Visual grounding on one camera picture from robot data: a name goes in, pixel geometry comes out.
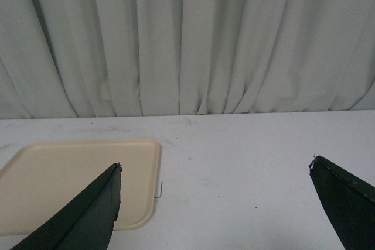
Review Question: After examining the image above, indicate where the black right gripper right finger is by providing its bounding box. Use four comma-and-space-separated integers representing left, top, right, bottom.
309, 156, 374, 249

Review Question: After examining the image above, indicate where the grey pleated curtain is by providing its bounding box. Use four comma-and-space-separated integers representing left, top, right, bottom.
1, 0, 374, 119

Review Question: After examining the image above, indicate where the beige rectangular plastic tray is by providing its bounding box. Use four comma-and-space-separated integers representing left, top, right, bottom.
1, 139, 161, 235

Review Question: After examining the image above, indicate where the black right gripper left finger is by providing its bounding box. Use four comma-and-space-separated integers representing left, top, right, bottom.
13, 163, 122, 249

